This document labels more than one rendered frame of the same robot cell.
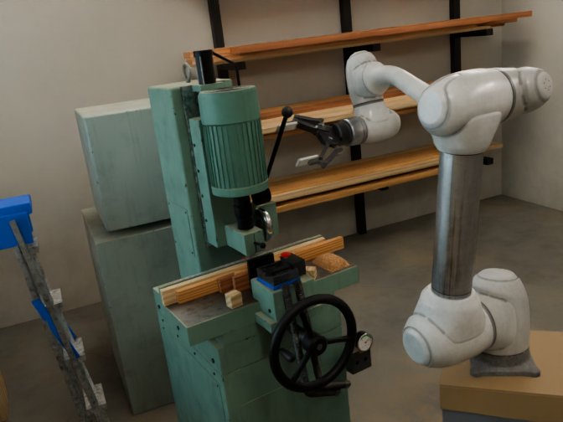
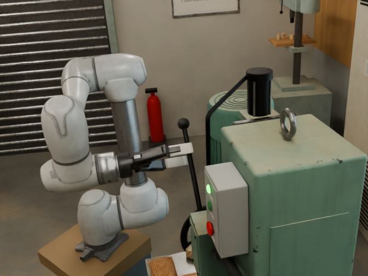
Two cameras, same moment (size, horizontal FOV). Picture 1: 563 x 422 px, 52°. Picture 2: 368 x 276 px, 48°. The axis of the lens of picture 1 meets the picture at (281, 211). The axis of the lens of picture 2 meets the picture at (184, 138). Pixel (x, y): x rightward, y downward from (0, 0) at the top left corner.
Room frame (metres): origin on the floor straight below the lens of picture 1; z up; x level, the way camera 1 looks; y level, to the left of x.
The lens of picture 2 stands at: (2.75, 0.31, 1.89)
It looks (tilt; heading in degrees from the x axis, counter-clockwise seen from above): 25 degrees down; 199
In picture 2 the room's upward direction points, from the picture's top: 4 degrees counter-clockwise
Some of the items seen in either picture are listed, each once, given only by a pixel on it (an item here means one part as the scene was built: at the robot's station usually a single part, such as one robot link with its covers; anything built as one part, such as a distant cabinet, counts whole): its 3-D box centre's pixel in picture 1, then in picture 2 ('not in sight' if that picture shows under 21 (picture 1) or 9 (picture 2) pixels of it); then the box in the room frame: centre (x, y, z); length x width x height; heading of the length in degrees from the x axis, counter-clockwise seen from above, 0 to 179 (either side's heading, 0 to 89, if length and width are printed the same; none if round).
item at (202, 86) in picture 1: (206, 78); (259, 107); (1.84, 0.19, 1.54); 0.08 x 0.08 x 0.17; 29
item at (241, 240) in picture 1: (245, 239); not in sight; (1.73, 0.13, 1.03); 0.14 x 0.07 x 0.09; 29
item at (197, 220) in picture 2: not in sight; (210, 246); (1.98, 0.09, 1.23); 0.09 x 0.08 x 0.15; 29
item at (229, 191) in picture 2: not in sight; (226, 209); (2.06, 0.15, 1.40); 0.10 x 0.06 x 0.16; 29
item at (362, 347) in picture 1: (362, 342); not in sight; (1.66, -0.21, 0.65); 0.06 x 0.04 x 0.08; 119
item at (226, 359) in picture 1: (241, 305); not in sight; (1.82, 0.18, 0.76); 0.57 x 0.45 x 0.09; 29
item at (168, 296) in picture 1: (249, 269); not in sight; (1.73, 0.13, 0.92); 0.60 x 0.02 x 0.05; 119
